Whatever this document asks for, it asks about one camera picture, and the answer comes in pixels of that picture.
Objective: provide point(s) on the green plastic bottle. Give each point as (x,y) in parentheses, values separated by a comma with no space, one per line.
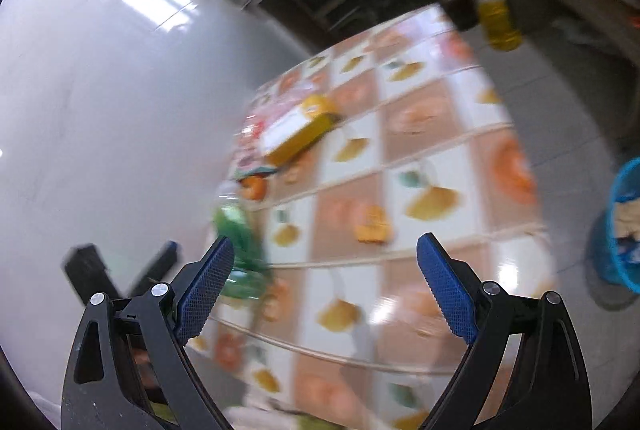
(240,240)

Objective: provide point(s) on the yellow cardboard box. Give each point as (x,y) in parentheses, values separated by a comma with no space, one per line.
(300,134)

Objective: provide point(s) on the cooking oil bottle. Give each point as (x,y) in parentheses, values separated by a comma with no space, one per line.
(495,19)

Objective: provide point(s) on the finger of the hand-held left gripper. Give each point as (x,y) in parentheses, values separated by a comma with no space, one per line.
(157,265)
(87,267)

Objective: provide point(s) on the clear red-printed wrapper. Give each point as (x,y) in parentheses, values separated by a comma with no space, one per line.
(255,124)

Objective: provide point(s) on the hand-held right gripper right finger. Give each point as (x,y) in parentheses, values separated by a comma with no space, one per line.
(447,290)

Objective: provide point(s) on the blue plastic waste bin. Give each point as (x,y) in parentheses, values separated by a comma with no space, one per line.
(605,250)

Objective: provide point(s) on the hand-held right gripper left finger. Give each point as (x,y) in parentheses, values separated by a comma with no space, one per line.
(207,290)

